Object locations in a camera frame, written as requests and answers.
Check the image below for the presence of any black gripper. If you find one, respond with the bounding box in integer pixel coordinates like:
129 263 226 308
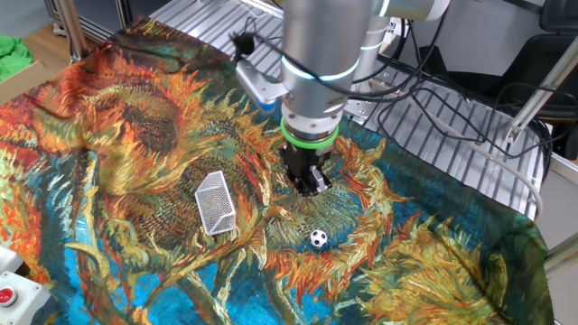
279 144 336 199

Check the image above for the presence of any small black white soccer ball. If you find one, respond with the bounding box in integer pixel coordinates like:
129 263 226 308
309 228 329 248

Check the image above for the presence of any white mesh toy goal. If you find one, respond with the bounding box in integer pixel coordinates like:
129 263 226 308
194 170 238 237

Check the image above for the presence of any sunflower painting tablecloth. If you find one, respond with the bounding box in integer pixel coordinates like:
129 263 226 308
0 15 555 325

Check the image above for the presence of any slanted aluminium profile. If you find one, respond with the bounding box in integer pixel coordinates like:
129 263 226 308
504 42 578 145

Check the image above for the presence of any black chair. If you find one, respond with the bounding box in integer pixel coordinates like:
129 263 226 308
491 0 578 121

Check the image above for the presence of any cardboard box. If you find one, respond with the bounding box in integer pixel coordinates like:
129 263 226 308
0 60 58 107

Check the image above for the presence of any grey box with red button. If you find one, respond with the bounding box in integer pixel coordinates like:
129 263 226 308
0 270 51 325

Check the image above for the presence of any small white box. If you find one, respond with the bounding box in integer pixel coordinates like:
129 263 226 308
0 246 23 274

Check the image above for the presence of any green cloth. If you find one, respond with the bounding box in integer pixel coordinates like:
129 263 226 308
0 34 33 83

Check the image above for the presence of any green flange ring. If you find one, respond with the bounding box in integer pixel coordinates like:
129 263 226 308
279 116 340 151

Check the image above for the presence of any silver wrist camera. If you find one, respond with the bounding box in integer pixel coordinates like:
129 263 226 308
234 58 290 113

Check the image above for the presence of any thick grey cable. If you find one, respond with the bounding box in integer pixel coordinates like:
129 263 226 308
424 110 545 221

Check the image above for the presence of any aluminium frame post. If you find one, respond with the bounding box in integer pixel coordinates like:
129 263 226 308
115 0 134 29
53 0 90 63

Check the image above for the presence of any aluminium frame rail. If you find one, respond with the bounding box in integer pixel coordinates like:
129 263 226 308
544 234 578 272

